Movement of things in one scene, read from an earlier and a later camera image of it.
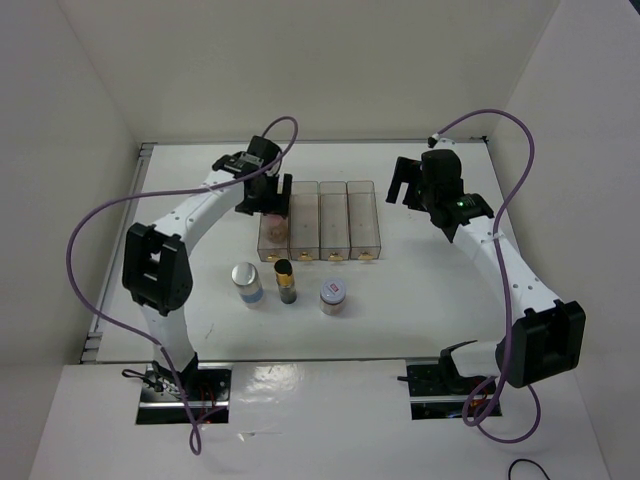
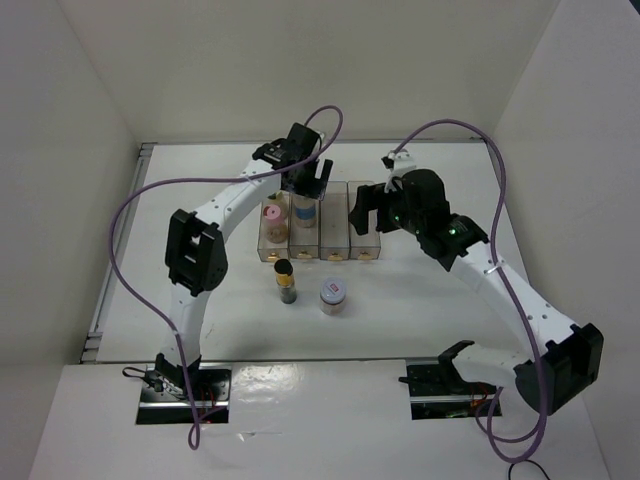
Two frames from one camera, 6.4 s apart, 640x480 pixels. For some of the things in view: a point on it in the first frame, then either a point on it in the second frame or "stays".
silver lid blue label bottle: (245, 275) → (305, 211)
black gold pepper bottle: (285, 280) stays
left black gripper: (276, 204) → (314, 187)
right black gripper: (409, 171) → (368, 198)
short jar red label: (333, 292) stays
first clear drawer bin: (273, 238) stays
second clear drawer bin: (304, 222) stays
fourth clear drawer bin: (362, 220) stays
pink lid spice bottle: (276, 228) stays
